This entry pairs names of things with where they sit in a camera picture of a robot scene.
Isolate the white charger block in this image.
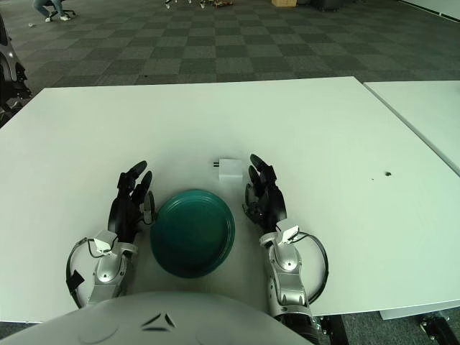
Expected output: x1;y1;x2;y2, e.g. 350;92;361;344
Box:
211;157;243;180

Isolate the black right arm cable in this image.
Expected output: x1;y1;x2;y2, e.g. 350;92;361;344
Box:
298;232;330;305

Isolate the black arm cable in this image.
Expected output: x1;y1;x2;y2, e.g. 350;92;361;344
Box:
298;232;330;305
65;236;91;310

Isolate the grey robot torso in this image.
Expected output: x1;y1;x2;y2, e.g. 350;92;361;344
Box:
0;290;313;345

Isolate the black swivel chair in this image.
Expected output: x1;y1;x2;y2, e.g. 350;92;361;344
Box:
46;0;76;19

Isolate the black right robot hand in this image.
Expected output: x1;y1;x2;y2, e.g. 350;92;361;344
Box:
242;153;289;234

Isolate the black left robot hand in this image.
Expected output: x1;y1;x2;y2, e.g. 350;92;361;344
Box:
107;160;157;249

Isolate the seated person in jeans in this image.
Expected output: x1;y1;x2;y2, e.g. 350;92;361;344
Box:
32;0;69;22

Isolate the dark green round plate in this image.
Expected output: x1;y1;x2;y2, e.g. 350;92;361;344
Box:
149;189;236;279

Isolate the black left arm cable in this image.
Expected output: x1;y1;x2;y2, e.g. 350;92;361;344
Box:
65;236;91;310

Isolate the white flat panel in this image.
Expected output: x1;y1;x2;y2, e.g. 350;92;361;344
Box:
440;0;460;19

